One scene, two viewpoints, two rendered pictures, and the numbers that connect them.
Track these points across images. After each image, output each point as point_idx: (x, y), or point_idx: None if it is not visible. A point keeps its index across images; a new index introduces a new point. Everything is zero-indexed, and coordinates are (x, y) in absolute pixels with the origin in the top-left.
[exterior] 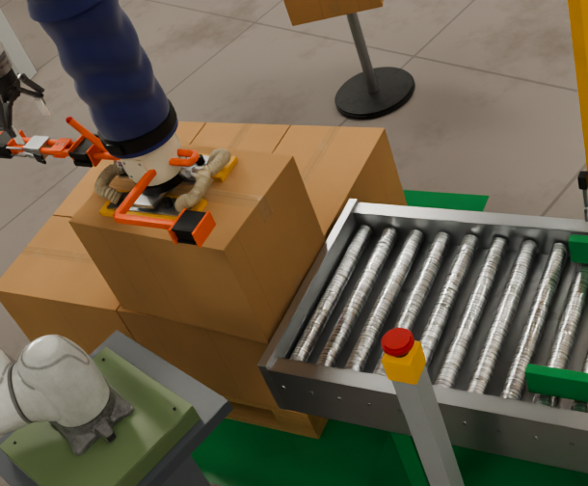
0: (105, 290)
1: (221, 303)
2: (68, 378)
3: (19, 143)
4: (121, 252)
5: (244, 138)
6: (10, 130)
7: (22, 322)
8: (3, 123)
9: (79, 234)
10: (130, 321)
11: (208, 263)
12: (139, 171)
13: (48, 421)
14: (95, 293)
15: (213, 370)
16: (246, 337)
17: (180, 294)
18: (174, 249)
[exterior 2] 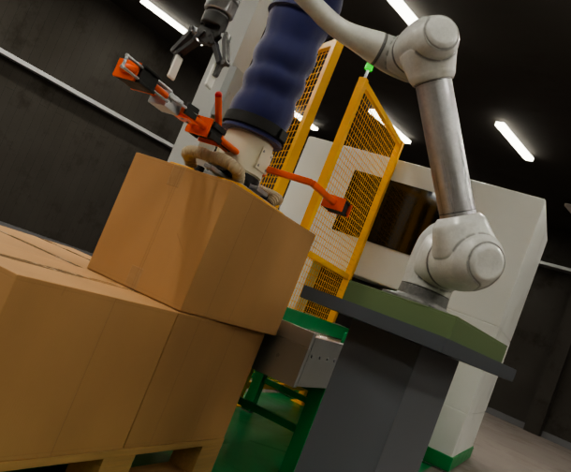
0: (139, 298)
1: (277, 290)
2: None
3: (209, 85)
4: (249, 228)
5: None
6: (221, 68)
7: None
8: (229, 59)
9: (229, 200)
10: (179, 330)
11: (300, 246)
12: (266, 162)
13: (430, 306)
14: (138, 299)
15: (197, 397)
16: (265, 331)
17: (256, 283)
18: (290, 229)
